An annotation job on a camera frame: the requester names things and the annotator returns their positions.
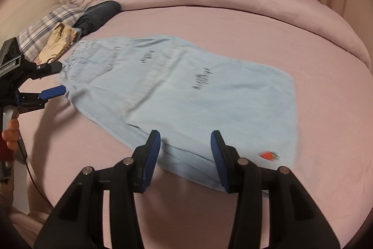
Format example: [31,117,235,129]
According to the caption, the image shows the beige headboard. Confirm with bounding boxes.
[0,0,101,47]

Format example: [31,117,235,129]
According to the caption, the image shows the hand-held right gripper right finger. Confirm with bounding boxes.
[210,130,341,249]

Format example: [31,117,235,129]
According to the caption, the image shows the black cable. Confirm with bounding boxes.
[17,138,56,209]

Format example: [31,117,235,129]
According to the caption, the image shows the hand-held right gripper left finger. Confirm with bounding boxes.
[33,129,162,249]

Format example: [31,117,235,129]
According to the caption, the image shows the large plaid pillow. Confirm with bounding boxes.
[16,4,88,60]

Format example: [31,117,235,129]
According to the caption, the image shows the dark red cloth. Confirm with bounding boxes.
[0,137,14,161]

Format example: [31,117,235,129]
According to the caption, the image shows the person's left hand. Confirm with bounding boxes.
[1,118,20,142]

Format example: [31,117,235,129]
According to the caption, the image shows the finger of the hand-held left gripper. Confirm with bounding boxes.
[38,85,66,101]
[35,60,63,77]

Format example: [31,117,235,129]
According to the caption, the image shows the cartoon printed cloth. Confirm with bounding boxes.
[34,23,83,64]

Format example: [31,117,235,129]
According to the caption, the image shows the dark blue folded garment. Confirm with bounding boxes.
[73,0,122,35]

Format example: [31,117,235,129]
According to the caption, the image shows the light blue strawberry pants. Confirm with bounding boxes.
[58,35,298,197]

